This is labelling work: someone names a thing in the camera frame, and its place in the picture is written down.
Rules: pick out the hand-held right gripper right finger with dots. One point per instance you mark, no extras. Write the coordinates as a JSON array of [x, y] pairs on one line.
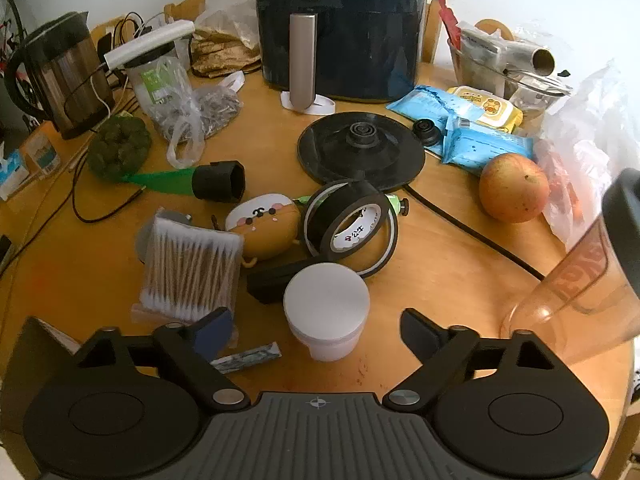
[[416, 329]]

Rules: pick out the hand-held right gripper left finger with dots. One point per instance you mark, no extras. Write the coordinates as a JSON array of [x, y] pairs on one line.
[[216, 331]]

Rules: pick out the pack of cotton swabs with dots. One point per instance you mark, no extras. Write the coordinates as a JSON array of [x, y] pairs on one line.
[[190, 265]]

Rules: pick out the black rectangular bar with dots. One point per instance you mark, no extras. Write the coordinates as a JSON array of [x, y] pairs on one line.
[[270, 282]]

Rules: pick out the white round jar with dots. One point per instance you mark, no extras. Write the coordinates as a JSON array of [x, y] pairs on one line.
[[325, 305]]

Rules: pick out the brown and white plush toy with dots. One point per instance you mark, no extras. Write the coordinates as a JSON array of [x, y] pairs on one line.
[[265, 225]]

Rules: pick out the black tape roll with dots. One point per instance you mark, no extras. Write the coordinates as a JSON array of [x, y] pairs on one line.
[[350, 200]]

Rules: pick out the plastic bag with container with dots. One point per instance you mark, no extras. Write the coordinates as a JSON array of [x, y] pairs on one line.
[[155, 85]]

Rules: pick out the silver blue sachet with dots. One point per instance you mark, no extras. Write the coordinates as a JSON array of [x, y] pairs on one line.
[[245, 357]]

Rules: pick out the green wrapped bar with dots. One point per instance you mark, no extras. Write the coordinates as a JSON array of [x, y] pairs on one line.
[[396, 204]]

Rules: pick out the black tape rolls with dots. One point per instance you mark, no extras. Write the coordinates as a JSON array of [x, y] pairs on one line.
[[311, 210]]

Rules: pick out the clear shaker bottle grey lid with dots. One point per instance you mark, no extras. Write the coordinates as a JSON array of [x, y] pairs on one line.
[[575, 280]]

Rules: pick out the red yellow apple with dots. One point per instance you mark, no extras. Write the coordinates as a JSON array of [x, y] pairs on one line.
[[512, 187]]

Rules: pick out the blue wet wipes pack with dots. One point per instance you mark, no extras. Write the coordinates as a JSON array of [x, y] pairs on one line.
[[490, 150], [425, 102]]

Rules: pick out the black kettle base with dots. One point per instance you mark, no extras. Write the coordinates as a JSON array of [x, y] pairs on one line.
[[330, 155]]

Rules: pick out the small black knob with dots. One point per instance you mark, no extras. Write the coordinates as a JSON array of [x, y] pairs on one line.
[[426, 132]]

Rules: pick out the green net bag of nuts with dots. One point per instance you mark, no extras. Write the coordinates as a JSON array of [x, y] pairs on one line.
[[120, 142]]

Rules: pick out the clear bag of seeds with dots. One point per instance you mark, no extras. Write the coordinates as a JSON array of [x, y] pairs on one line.
[[215, 107]]

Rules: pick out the yellow wet wipes pack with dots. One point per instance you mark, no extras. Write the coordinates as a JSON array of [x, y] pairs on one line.
[[487, 107]]

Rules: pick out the blue and white small box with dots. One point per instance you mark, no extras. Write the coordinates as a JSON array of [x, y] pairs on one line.
[[42, 152]]

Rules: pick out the clear plastic bag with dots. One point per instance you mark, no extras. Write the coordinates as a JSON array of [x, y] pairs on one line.
[[585, 145]]

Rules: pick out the glass bowl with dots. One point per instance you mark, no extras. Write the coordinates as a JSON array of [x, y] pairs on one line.
[[480, 77]]

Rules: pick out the bag of brown flatbreads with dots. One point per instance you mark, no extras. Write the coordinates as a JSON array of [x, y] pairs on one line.
[[220, 55]]

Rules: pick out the cardboard tube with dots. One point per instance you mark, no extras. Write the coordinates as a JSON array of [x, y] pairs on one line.
[[532, 57]]

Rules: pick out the steel electric kettle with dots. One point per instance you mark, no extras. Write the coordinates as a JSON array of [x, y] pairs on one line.
[[65, 75]]

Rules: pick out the dark blue air fryer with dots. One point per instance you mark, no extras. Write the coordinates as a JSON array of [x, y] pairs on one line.
[[350, 35]]

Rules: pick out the red packets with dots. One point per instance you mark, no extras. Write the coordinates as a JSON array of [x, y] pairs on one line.
[[450, 22]]

